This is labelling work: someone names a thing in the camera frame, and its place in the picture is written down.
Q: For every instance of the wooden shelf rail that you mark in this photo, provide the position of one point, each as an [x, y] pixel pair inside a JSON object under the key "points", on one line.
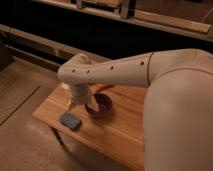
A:
{"points": [[120, 10]]}

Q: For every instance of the beige paper cup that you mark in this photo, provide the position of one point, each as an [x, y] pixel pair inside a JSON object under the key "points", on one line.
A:
{"points": [[65, 86]]}

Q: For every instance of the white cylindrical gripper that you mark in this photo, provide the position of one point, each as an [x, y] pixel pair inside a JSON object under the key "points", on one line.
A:
{"points": [[81, 94]]}

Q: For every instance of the wooden table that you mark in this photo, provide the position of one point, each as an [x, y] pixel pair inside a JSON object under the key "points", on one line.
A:
{"points": [[118, 135]]}

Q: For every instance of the blue grey sponge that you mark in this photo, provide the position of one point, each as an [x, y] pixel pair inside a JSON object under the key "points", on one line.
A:
{"points": [[71, 121]]}

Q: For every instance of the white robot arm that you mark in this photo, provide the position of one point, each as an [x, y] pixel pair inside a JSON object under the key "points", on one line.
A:
{"points": [[178, 107]]}

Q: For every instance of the dark brown ceramic bowl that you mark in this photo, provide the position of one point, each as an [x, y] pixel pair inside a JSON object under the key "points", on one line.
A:
{"points": [[104, 106]]}

